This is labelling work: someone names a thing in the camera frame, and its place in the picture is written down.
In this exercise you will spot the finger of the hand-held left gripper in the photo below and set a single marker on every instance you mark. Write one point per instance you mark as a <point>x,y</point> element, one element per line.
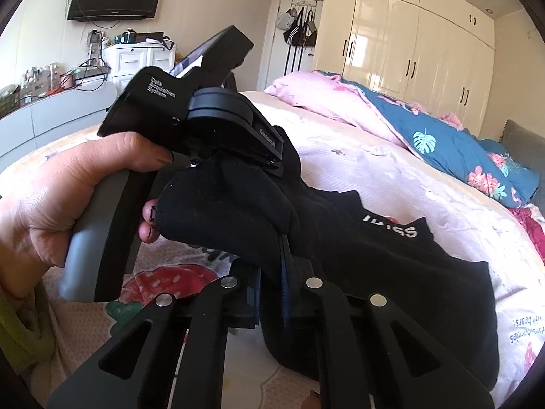
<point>268,140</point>

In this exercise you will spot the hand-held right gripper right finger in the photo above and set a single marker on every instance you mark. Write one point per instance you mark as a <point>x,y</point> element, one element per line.
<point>302,298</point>

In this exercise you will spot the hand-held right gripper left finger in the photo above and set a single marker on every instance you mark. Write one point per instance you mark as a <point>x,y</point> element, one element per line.
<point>242,298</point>

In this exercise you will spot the black sock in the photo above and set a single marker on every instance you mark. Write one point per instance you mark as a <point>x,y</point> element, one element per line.
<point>340,255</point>

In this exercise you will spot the person's left hand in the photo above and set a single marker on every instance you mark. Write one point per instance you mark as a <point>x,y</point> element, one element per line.
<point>47,204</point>

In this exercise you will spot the bed with beige cover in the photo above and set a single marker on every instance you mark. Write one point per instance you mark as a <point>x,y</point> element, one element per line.
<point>259,99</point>

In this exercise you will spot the white drawer chest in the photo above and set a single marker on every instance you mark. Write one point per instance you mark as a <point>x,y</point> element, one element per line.
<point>136,61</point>

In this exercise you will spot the clutter on drawer chest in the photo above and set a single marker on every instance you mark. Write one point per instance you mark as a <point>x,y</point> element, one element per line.
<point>132,38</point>

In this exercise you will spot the pink quilt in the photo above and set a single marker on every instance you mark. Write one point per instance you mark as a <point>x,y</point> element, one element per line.
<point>323,93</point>

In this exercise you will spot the white door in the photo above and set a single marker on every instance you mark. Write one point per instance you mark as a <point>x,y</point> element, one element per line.
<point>276,59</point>

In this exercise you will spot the black hanging bag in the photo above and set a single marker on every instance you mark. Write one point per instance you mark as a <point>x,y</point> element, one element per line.
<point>300,34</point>

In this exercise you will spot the clutter on grey desk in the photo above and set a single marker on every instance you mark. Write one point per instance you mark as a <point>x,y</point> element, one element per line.
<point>42,81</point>

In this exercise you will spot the pink strawberry printed sheet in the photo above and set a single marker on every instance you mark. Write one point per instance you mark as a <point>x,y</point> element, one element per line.
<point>383,170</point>

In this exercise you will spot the grey hanging bag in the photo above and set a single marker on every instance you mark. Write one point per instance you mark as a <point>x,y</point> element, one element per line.
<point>283,19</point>

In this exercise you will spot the cream glossy wardrobe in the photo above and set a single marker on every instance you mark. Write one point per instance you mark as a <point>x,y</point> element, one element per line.
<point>404,38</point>

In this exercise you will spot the blue floral quilt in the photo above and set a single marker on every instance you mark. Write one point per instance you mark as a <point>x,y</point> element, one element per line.
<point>447,145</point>

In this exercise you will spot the red and pink blanket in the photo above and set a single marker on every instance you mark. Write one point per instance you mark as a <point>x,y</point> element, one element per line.
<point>530,226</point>

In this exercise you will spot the grey padded headboard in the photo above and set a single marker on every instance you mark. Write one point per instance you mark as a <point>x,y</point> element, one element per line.
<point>521,145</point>

